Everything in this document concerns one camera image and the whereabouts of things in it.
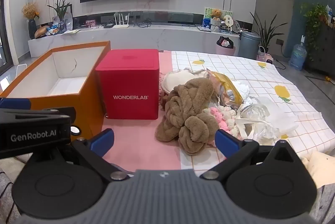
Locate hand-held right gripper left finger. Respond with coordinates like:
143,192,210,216
71,128,130,183

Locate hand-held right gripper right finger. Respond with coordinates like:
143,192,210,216
200,129,300,184

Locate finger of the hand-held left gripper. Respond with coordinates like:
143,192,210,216
0,98,32,110
0,107,77,125

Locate orange cardboard box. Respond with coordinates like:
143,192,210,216
0,41,112,146

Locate clear plastic bag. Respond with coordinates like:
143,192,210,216
236,97,280,141

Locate brown fluffy scarf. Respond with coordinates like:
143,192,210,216
155,77,222,156

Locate pink and white fluffy cloth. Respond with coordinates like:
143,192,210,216
203,106,242,139

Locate yellow snack packet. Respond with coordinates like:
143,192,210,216
207,69,245,109

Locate white lace cloth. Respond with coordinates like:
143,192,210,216
230,79,250,96

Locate white translucent bag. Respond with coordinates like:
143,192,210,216
258,97,299,139

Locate red cube box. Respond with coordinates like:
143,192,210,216
95,49,161,120

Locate cream padded cloth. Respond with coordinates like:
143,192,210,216
160,68,210,96

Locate dried flowers in dark vase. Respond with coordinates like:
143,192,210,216
22,3,41,40

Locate pink trash bin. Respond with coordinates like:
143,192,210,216
216,36,236,56

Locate small pink bag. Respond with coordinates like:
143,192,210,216
256,46,275,65

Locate cream pillow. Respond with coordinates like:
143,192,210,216
305,151,335,188

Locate grey trash bin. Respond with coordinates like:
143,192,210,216
239,31,261,60

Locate green plant in glass vase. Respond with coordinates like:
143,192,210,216
47,0,75,33

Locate white router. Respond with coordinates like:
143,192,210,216
112,12,130,28

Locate blue water jug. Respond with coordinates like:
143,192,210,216
289,35,308,71

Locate tall leafy floor plant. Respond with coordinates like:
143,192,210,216
250,12,284,54

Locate dark cabinet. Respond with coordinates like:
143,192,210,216
305,22,335,75

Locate leafy plant on cabinet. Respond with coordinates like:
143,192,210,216
300,3,329,62

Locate black cables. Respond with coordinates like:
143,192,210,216
133,18,152,28

